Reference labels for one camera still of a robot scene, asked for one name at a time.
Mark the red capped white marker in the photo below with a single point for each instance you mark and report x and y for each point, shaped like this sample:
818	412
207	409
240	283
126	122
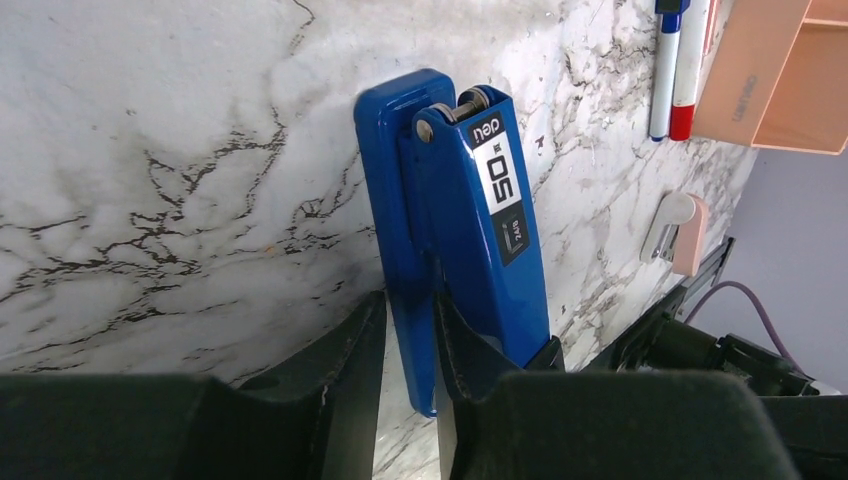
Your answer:
697	22

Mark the blue stapler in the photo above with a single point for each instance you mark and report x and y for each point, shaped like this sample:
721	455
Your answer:
453	213

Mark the blue capped white marker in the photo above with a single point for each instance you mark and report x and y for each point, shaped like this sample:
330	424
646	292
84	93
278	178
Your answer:
670	14

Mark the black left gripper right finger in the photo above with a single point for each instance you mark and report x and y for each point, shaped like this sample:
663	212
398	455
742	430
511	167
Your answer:
498	421

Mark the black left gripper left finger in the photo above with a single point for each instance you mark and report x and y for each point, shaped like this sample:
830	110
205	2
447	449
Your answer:
313	416

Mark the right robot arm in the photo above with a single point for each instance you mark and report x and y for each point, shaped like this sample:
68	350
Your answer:
810	415

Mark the small pink stapler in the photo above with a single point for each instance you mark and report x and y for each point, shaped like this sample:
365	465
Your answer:
677	233

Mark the peach plastic file organizer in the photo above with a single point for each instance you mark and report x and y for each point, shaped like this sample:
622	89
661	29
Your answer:
777	77

